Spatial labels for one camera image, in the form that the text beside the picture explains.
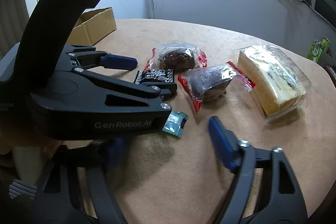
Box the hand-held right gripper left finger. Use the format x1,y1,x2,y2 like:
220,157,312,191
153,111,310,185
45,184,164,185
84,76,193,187
31,136,132,224

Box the dark cake packet red ends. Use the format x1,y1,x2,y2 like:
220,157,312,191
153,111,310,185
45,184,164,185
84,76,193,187
178,61,256,115
144,42,208,73

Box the grey ribbed radiator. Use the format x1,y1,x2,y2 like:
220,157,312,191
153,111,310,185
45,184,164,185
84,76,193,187
9,179,38,200

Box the clear sandwich cake packet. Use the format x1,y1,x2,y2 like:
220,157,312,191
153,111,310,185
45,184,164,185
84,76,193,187
235,45,311,123

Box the black patterned candy packet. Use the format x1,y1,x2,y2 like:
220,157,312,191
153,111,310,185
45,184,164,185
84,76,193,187
133,69,175,86

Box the cardboard box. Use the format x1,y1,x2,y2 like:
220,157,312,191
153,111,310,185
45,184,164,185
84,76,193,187
68,7,117,46

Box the green printed box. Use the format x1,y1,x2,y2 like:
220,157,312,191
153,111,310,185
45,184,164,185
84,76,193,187
307,38,330,62

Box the teal candy packet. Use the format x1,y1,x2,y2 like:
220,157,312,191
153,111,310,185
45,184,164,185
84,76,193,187
162,111,189,138

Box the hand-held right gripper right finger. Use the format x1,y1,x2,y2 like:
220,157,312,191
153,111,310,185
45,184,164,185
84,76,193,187
208,116,308,224

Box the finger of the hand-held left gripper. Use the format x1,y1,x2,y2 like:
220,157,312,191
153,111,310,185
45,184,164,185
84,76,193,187
66,47,139,72
71,67,178,115

